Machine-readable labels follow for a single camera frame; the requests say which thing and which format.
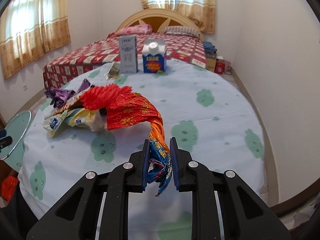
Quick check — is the striped pillow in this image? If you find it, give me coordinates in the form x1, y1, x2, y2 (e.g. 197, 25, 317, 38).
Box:
162, 26, 200, 38

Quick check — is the narrow beige window curtain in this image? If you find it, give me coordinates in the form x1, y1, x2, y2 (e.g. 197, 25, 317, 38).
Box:
139, 0, 216, 34

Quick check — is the brown cardboard box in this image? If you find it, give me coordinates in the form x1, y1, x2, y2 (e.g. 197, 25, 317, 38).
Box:
206, 52, 217, 72

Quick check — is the red foam net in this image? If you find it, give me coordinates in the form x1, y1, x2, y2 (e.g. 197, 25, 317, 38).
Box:
79, 84, 133, 111

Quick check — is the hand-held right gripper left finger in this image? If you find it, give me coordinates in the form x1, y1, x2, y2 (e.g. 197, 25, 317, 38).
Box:
26, 139, 152, 240

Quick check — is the red plastic bag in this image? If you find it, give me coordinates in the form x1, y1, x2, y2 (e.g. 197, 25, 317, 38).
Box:
1, 176, 19, 202

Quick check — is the purple foil wrapper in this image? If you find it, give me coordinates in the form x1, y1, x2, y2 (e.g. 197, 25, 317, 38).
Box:
45, 79, 92, 108

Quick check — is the tall pale blue carton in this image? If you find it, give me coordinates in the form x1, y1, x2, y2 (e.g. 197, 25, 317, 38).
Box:
119, 34, 137, 74

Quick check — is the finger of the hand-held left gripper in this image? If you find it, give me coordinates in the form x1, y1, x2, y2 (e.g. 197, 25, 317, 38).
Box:
0, 129, 13, 153

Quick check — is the blue white gable-top carton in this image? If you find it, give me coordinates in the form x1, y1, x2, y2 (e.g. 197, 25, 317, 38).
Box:
142, 39, 167, 74

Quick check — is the pink pillow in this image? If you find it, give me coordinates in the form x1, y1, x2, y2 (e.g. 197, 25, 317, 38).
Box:
116, 24, 153, 35

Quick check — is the red gold foil snack bag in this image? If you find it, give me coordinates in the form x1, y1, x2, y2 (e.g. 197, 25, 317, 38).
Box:
106, 92, 173, 197

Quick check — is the small clear wrapper packet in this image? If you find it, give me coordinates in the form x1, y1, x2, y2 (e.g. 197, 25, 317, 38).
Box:
105, 62, 122, 80

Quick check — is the stack of blue cloths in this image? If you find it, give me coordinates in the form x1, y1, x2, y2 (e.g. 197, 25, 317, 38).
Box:
202, 41, 217, 53

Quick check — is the teal plastic trash bin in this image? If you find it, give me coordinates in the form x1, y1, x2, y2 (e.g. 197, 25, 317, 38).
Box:
0, 110, 32, 173

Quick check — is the bed with red checkered cover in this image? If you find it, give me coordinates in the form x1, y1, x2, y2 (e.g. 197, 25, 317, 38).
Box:
42, 32, 207, 90

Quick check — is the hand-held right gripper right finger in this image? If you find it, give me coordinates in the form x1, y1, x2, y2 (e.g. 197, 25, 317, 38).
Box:
169, 137, 292, 240

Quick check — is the wide beige window curtain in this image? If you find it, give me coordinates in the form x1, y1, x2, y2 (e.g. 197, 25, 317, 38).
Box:
0, 0, 72, 80

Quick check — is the cream wooden headboard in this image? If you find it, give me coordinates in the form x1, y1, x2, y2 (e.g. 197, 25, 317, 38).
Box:
116, 8, 205, 39

